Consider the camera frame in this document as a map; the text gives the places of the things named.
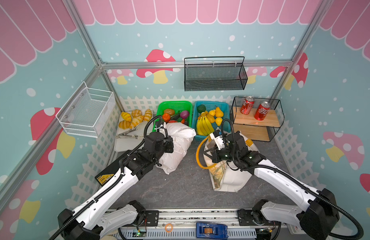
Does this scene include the white plastic grocery bag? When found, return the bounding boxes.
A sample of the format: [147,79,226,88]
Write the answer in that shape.
[159,123,196,175]

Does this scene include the white wire wall basket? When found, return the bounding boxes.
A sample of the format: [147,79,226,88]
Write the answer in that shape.
[56,82,116,138]

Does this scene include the yellow lemon fruit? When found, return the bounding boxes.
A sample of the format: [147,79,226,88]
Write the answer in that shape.
[215,117,223,126]

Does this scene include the round bread roll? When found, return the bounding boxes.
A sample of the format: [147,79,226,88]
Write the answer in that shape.
[131,109,143,118]

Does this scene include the striped bread loaf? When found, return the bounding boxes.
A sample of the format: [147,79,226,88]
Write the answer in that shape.
[144,109,153,122]

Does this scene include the black wire wooden shelf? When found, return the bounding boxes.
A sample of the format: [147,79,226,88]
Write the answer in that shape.
[230,97,285,142]

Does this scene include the brown potato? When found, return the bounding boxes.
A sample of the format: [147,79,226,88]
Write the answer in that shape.
[164,109,176,116]

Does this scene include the purple onion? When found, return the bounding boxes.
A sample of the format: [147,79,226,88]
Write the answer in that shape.
[180,110,190,120]

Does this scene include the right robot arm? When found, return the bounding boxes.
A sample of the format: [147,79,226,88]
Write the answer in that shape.
[196,117,364,240]

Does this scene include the yellow pear fruit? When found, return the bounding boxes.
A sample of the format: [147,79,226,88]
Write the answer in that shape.
[215,107,224,118]

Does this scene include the green plastic basket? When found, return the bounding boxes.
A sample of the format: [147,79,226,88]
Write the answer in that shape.
[157,101,193,127]

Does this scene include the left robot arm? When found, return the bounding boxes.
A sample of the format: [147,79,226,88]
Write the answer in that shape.
[50,115,174,240]

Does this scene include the left red cola can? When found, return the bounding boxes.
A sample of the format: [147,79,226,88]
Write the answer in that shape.
[240,96,255,115]

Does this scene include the red cola can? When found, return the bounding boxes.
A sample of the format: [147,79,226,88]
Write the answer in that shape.
[240,96,255,115]
[254,101,271,121]

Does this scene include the green avocado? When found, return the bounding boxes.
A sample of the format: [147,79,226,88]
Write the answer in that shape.
[196,105,206,114]

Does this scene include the right red cola can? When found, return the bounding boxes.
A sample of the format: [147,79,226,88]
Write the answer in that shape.
[254,101,271,121]

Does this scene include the white canvas tote bag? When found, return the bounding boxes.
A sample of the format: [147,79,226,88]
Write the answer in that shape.
[196,129,252,193]

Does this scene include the black mesh wall basket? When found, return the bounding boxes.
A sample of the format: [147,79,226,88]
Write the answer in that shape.
[184,56,248,92]

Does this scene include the orange rubber band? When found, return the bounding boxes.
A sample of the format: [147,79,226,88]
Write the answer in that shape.
[165,223,174,233]

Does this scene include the teal plastic basket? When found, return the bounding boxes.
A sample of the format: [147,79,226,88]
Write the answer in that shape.
[191,101,231,141]

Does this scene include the banana bunch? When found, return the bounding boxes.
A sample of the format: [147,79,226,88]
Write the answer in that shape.
[196,115,214,136]

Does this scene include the blue tape dispenser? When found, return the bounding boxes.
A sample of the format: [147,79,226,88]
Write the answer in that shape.
[196,222,228,240]

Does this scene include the metal tongs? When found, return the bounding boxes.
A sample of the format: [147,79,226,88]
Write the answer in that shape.
[122,122,147,136]
[116,134,144,139]

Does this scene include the white cutting board tray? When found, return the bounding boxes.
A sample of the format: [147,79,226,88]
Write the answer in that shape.
[114,114,148,152]

